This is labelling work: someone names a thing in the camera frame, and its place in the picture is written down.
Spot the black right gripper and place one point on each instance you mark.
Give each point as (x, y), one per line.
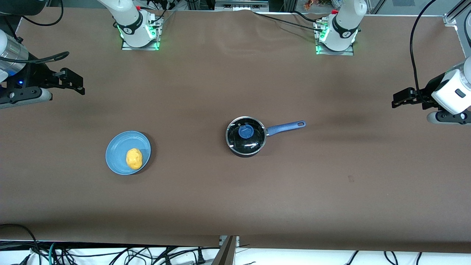
(38, 73)

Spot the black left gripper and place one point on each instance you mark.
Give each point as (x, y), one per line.
(423, 95)

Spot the yellow potato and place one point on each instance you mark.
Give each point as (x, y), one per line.
(134, 159)

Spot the glass lid with blue knob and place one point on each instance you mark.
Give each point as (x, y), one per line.
(245, 132)

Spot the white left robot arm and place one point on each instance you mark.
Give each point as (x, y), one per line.
(344, 22)

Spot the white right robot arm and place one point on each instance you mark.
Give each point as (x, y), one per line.
(128, 18)

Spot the blue round plate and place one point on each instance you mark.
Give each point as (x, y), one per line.
(117, 154)

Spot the grey device behind table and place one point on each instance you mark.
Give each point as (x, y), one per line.
(241, 4)

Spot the brown table cover mat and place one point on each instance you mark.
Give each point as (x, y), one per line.
(220, 202)

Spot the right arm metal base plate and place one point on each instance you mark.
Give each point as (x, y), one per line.
(127, 47)

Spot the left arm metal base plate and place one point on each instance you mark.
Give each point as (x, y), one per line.
(344, 53)

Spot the aluminium frame profile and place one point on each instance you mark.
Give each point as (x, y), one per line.
(456, 13)

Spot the dark angled support post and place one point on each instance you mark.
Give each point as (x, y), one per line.
(225, 254)

